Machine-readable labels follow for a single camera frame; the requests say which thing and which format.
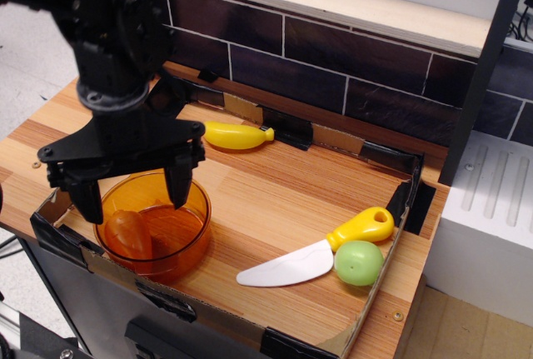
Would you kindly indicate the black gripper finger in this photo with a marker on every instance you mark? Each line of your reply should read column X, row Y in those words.
column 178, row 175
column 86, row 197

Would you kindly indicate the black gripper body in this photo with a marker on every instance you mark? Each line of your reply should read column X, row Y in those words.
column 123, row 136

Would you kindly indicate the orange toy carrot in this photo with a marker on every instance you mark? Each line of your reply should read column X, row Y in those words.
column 129, row 241

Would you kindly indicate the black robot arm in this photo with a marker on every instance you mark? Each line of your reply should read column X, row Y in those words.
column 119, row 47

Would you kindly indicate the cardboard fence with black tape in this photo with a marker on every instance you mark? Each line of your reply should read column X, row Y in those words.
column 266, row 202

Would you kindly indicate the orange transparent plastic pot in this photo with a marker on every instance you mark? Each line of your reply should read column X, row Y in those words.
column 180, row 237

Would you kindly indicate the yellow toy banana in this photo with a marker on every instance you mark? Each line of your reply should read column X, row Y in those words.
column 236, row 137

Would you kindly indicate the green toy apple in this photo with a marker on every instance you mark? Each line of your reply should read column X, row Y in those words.
column 358, row 263

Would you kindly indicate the dark tiled backsplash shelf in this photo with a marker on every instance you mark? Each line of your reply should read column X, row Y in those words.
column 411, row 75

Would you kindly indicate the white grooved block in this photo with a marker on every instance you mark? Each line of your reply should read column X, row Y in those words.
column 482, row 249

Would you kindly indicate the toy knife yellow handle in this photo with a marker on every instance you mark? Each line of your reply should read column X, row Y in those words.
column 375, row 224

